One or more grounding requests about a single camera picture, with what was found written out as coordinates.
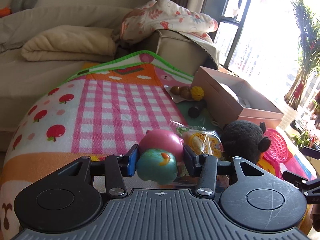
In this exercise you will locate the pink plastic toy basket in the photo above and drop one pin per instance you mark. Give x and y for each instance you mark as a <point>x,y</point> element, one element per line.
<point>278,150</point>

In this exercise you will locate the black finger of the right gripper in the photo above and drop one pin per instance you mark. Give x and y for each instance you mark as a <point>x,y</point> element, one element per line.
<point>310,152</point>

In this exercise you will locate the folded cream blanket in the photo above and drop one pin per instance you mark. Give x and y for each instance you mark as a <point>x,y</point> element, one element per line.
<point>71,43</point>

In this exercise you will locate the black plush toy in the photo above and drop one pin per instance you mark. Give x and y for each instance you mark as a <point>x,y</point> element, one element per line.
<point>244,139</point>

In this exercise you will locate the pink cardboard box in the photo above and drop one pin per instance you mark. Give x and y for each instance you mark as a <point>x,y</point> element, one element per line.
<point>231,98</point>

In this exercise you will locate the tall green potted plant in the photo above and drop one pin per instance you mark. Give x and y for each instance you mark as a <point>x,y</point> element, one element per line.
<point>308,25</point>

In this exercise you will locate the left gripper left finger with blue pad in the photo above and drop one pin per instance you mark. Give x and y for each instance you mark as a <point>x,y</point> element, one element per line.
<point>117,167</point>

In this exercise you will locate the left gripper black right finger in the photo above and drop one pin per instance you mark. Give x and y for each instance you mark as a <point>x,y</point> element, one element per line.
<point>203,167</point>

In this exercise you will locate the packaged brown balls snack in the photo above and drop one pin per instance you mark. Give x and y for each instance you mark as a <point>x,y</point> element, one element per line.
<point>179,94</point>

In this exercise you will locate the orange plastic toy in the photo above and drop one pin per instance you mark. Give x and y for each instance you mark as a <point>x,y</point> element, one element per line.
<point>270,165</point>

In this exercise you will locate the colourful cartoon play mat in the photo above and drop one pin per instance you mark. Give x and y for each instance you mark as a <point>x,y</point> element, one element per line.
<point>53,179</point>

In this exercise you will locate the yellow toy corn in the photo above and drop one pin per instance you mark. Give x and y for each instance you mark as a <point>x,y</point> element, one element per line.
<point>197,93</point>

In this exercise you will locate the packaged bread with yellow label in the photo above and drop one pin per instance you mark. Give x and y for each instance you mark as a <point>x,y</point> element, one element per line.
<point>200,140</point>

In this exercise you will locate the dark cylinder toy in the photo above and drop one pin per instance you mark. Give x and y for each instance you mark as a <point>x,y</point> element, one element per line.
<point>195,110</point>

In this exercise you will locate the beige sofa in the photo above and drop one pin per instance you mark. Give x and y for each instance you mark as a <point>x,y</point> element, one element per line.
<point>23,82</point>

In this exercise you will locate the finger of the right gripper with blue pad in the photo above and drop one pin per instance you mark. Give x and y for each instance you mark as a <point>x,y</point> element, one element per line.
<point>308,188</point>

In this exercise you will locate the pink and teal toy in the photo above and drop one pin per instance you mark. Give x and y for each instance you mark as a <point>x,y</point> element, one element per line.
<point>160,152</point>

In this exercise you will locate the floral pink white blanket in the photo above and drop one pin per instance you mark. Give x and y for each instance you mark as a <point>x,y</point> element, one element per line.
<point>141,22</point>

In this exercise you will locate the orange plush toy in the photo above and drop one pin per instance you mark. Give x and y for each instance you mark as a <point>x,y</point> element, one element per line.
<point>6,11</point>

